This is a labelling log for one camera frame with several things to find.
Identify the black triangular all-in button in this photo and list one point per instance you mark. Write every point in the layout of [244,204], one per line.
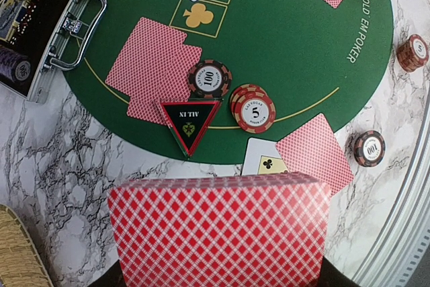
[189,120]

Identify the red 5 chips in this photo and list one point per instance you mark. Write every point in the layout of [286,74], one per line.
[252,108]

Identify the dark 100 chips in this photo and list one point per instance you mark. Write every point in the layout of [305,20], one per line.
[209,79]

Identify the single red-backed playing card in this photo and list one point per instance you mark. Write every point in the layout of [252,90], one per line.
[145,110]

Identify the red-backed card off mat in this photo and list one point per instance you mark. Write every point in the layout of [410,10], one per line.
[314,150]

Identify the red-backed card deck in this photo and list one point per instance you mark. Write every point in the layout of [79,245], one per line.
[257,230]

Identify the dark 100 chip stack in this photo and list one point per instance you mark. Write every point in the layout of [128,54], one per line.
[369,148]

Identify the red 5 chip stack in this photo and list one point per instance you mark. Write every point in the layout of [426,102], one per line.
[413,54]

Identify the round green poker mat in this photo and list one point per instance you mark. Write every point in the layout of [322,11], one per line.
[310,58]

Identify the brown purple chip row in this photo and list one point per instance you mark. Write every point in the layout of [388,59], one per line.
[15,67]

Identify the aluminium poker chip case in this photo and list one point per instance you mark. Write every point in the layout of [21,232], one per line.
[56,39]

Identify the blue card deck in case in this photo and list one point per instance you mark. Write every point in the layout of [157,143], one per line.
[15,16]

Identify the woven bamboo tray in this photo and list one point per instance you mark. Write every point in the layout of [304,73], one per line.
[21,264]

